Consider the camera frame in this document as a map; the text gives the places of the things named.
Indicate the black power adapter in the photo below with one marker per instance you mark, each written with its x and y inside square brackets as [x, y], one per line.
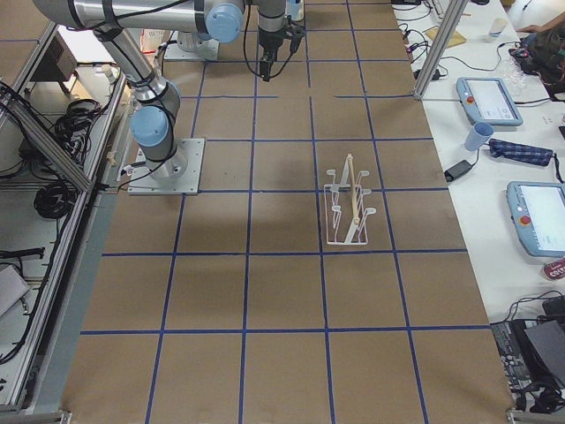
[457, 170]

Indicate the blue plaid folded umbrella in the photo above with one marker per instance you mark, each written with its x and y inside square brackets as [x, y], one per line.
[520, 152]

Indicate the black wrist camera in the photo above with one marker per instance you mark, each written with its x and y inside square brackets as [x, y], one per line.
[294, 32]

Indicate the wooden rack rod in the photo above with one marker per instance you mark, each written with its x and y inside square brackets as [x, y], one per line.
[353, 190]

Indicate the upper teach pendant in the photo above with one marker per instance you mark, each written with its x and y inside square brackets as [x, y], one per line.
[488, 100]

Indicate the white paper cup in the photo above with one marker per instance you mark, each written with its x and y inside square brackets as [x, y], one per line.
[497, 27]

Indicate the black laptop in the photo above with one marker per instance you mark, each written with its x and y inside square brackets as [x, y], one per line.
[542, 347]

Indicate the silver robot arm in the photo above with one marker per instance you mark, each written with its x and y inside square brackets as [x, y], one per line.
[110, 21]

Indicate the teach pendant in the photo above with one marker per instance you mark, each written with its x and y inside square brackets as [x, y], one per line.
[488, 100]
[537, 211]

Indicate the white wire cup rack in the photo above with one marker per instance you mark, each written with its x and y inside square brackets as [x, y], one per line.
[339, 228]

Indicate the lower teach pendant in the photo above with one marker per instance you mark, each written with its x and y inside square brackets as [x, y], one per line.
[537, 211]

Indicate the aluminium frame rail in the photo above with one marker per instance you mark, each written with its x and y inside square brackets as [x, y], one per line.
[36, 132]

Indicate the blue cup on side table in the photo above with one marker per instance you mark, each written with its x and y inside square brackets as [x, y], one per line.
[479, 134]

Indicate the aluminium frame post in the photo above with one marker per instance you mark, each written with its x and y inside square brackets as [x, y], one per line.
[446, 29]

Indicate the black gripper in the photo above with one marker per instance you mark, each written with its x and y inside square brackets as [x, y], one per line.
[268, 42]

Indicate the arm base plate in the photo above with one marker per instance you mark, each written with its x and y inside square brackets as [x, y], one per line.
[185, 47]
[179, 175]

